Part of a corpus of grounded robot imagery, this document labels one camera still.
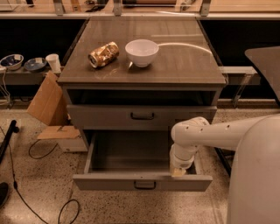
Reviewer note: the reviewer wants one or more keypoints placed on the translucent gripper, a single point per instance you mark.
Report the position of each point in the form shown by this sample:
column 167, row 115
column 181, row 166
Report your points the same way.
column 182, row 162

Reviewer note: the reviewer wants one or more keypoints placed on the grey drawer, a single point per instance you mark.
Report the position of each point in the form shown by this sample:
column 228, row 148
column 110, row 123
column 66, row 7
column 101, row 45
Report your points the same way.
column 120, row 117
column 132, row 160

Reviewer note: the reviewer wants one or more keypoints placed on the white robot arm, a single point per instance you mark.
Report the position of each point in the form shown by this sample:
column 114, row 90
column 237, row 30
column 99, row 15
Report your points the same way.
column 254, row 189

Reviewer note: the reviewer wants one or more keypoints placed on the grey drawer cabinet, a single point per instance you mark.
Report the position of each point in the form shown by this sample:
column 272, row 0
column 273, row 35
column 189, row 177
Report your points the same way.
column 184, row 73

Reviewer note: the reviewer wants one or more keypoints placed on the grey top drawer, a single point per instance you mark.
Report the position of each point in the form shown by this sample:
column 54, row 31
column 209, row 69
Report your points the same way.
column 120, row 117

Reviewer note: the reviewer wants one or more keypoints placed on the black metal floor bar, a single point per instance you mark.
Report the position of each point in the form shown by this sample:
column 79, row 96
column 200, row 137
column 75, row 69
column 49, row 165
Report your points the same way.
column 223, row 158

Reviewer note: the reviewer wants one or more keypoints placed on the white bowl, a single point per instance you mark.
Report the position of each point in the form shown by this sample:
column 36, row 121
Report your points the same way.
column 141, row 52

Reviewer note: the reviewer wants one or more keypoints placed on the crushed golden soda can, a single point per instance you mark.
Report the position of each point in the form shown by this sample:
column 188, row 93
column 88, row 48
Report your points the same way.
column 103, row 55

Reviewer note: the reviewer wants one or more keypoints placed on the brown cardboard box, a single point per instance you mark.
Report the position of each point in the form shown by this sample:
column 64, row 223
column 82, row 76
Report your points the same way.
column 49, row 107

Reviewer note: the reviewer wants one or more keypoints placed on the dark grey side table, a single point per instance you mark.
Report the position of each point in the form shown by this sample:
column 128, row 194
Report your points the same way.
column 266, row 60

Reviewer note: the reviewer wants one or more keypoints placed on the white foam cup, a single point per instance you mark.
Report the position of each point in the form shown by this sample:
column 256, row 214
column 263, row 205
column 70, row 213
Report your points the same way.
column 54, row 62

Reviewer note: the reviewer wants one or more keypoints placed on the black stand leg left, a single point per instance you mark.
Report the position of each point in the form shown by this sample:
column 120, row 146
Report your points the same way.
column 13, row 128

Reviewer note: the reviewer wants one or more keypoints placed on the grey wall shelf rail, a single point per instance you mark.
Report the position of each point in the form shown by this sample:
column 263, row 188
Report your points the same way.
column 23, row 77

